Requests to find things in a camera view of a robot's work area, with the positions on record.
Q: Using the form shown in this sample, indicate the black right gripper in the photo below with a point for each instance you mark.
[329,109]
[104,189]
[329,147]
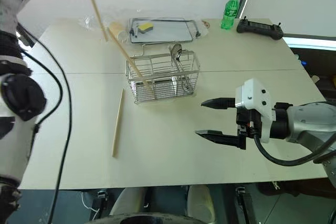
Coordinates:
[248,121]

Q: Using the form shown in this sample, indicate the wooden chopstick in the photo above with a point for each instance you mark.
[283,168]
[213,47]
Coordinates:
[118,124]
[126,52]
[95,9]

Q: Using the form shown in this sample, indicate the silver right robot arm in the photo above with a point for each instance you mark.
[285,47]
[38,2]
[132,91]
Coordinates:
[307,121]

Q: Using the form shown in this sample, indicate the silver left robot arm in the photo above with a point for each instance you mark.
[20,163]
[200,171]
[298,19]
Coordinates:
[15,134]

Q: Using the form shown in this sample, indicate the metal spoon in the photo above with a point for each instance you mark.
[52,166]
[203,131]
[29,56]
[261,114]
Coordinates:
[175,51]

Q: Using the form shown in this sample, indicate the white rounded shape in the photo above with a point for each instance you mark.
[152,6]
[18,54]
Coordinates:
[128,200]
[199,200]

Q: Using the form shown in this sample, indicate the clear bag with brown item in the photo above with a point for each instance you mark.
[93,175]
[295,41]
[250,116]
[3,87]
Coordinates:
[205,25]

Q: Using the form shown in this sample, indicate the black remote controller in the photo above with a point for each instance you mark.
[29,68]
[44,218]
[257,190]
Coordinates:
[258,28]

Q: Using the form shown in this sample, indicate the black-framed metal tray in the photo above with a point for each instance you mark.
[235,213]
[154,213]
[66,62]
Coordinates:
[168,33]

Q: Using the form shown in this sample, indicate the green plastic bottle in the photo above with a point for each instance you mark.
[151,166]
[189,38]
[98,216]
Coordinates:
[229,11]

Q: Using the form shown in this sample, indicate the yellow sponge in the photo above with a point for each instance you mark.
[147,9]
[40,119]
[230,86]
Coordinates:
[146,27]

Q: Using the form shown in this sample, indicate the dark rounded shape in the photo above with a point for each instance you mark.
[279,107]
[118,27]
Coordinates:
[147,218]

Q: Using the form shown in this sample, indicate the clear plastic cup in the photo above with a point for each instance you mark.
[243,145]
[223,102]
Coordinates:
[116,28]

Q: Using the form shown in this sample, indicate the clear plastic bag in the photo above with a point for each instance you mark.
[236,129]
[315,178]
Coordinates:
[90,22]

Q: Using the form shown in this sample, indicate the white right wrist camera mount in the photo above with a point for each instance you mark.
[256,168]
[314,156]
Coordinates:
[256,95]

